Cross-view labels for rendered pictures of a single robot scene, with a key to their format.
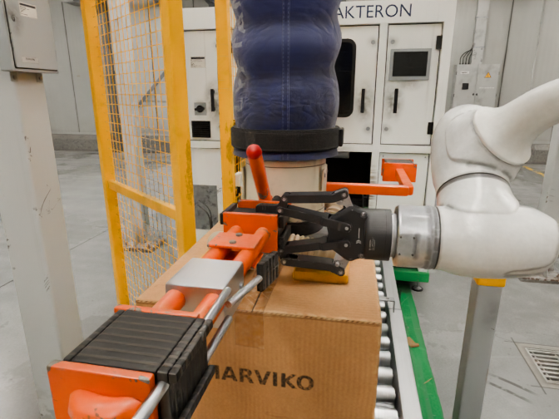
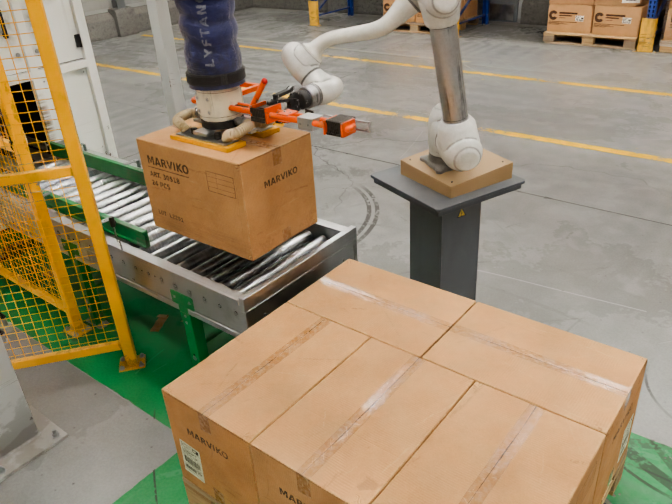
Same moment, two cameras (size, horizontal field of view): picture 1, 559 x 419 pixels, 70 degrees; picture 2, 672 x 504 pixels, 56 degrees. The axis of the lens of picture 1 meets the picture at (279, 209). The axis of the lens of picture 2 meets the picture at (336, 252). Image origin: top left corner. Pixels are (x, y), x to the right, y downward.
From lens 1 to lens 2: 2.12 m
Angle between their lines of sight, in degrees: 57
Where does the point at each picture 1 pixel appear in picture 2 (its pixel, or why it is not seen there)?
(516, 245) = (337, 87)
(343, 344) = (302, 146)
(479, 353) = not seen: hidden behind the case
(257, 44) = (221, 32)
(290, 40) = (233, 27)
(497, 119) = (314, 47)
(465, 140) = (307, 57)
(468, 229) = (327, 87)
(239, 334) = (274, 160)
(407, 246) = (315, 98)
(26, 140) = not seen: outside the picture
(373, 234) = (306, 98)
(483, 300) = not seen: hidden behind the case
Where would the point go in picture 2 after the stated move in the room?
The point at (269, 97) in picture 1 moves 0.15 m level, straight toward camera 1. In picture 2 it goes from (229, 56) to (264, 58)
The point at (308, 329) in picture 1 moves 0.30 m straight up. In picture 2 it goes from (293, 146) to (285, 67)
